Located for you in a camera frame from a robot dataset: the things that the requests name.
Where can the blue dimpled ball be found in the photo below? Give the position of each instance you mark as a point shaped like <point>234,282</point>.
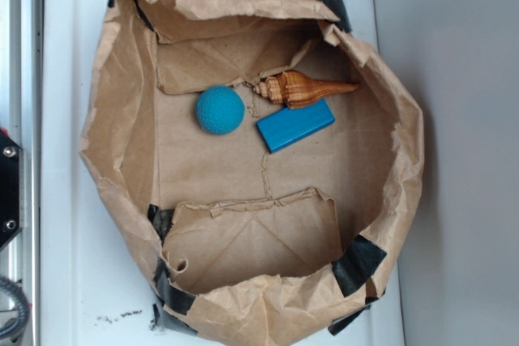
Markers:
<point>220,110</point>

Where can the blue rectangular wooden block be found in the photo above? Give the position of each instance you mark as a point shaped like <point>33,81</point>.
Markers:
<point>288,126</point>

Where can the brown spiral seashell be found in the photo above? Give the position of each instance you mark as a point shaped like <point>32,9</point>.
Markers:
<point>296,90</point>

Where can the brown paper bag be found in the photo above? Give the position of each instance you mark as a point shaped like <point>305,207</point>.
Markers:
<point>241,245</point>

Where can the white plastic tray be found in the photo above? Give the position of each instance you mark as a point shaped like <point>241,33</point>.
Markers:
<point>92,292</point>

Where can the black metal bracket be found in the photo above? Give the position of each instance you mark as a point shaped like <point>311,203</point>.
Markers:
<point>11,179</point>

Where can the aluminium frame rail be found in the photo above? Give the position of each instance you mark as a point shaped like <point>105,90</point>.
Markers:
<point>21,77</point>

